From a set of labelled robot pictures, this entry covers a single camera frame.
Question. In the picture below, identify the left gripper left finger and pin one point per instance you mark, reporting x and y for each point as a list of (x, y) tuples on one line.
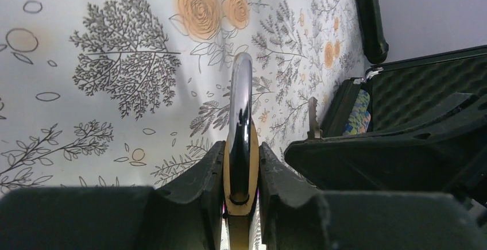
[(186, 213)]

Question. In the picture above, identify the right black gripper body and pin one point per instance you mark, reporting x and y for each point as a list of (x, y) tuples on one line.
[(469, 188)]

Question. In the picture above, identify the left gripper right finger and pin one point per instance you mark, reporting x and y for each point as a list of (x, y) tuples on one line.
[(296, 215)]

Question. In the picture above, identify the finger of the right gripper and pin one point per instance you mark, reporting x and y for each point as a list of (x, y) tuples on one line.
[(425, 161), (448, 107)]

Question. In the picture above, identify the brass padlock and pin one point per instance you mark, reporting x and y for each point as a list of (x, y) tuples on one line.
[(241, 157)]

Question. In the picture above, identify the silver padlock key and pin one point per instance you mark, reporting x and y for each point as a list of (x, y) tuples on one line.
[(314, 132)]

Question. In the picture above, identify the black poker chip case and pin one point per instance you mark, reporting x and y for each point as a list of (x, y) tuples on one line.
[(396, 93)]

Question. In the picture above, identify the black orange marker pen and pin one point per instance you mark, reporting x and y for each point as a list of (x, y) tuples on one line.
[(374, 43)]

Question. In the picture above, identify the floral table mat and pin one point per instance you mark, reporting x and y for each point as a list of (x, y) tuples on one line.
[(134, 92)]

